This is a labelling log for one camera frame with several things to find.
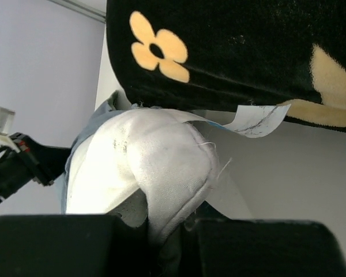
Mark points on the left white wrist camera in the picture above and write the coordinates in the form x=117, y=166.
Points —
x=6, y=120

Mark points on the white pillow insert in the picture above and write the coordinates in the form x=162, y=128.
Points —
x=179, y=169

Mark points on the white pillow care label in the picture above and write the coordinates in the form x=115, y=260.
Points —
x=257, y=121

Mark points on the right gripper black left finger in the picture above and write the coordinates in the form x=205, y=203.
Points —
x=134, y=210

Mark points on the left aluminium frame post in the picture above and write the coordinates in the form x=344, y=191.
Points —
x=82, y=8

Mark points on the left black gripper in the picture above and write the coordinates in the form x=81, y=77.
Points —
x=30, y=161

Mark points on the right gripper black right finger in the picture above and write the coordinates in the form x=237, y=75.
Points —
x=204, y=212

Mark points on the black floral plush pillow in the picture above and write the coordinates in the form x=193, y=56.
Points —
x=219, y=55

